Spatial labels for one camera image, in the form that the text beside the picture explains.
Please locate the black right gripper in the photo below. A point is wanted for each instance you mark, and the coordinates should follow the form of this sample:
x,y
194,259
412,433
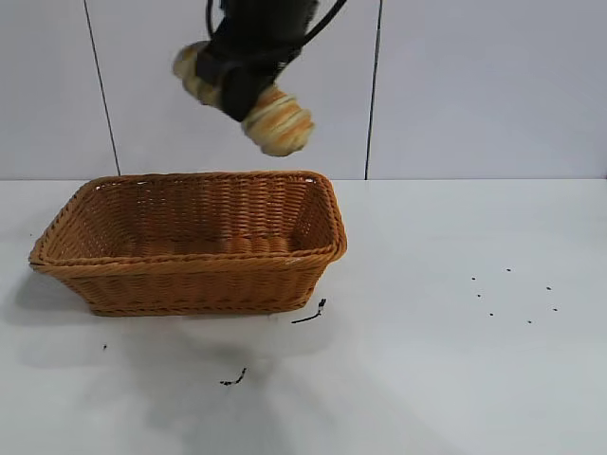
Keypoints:
x,y
261,28

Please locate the long striped bread loaf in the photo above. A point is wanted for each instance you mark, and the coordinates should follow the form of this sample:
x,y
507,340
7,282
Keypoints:
x,y
280,123

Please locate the brown woven wicker basket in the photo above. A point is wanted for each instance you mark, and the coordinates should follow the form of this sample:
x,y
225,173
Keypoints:
x,y
189,284

